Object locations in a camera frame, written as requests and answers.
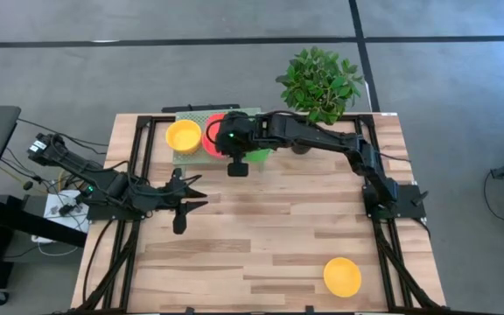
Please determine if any green plastic mini bowl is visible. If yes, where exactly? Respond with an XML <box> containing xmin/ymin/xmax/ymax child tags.
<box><xmin>243</xmin><ymin>147</ymin><xmax>276</xmax><ymax>165</ymax></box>

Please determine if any orange plastic mini bowl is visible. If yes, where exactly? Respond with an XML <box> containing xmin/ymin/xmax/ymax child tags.
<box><xmin>200</xmin><ymin>112</ymin><xmax>229</xmax><ymax>159</ymax></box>

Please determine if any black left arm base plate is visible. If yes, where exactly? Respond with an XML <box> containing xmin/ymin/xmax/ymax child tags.
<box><xmin>86</xmin><ymin>203</ymin><xmax>148</xmax><ymax>222</ymax></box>

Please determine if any black bar behind shelf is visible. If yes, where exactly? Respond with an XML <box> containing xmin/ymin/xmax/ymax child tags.
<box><xmin>160</xmin><ymin>103</ymin><xmax>241</xmax><ymax>114</ymax></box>

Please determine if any yellow plastic mini bowl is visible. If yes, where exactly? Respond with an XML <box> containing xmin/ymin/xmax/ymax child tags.
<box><xmin>323</xmin><ymin>256</ymin><xmax>362</xmax><ymax>298</ymax></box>
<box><xmin>164</xmin><ymin>118</ymin><xmax>203</xmax><ymax>154</ymax></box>

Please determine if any green leafy potted tree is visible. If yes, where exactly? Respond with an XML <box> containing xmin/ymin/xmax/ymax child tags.
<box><xmin>276</xmin><ymin>45</ymin><xmax>365</xmax><ymax>126</ymax></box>

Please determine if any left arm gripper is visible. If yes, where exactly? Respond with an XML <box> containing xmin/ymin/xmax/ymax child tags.
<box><xmin>146</xmin><ymin>168</ymin><xmax>208</xmax><ymax>235</ymax></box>

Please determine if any white power strip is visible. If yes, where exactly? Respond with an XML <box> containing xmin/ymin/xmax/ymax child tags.
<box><xmin>42</xmin><ymin>188</ymin><xmax>91</xmax><ymax>233</ymax></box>

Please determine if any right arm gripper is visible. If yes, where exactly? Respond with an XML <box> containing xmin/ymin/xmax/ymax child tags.
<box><xmin>214</xmin><ymin>111</ymin><xmax>260</xmax><ymax>178</ymax></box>

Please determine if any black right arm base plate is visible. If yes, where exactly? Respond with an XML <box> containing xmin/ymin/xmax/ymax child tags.
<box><xmin>363</xmin><ymin>183</ymin><xmax>428</xmax><ymax>220</ymax></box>

